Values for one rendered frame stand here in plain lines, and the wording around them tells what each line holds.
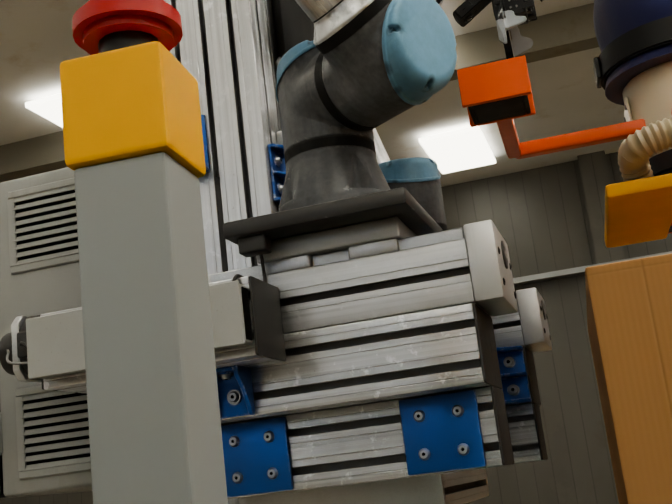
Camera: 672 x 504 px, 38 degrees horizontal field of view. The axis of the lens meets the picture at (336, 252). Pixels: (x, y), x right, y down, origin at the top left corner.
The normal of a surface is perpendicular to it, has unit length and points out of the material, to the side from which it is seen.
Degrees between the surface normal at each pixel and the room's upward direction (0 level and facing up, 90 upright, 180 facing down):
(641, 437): 90
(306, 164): 72
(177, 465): 90
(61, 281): 90
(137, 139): 90
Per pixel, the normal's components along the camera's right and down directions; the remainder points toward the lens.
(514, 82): -0.26, -0.20
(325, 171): -0.22, -0.49
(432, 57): 0.68, -0.15
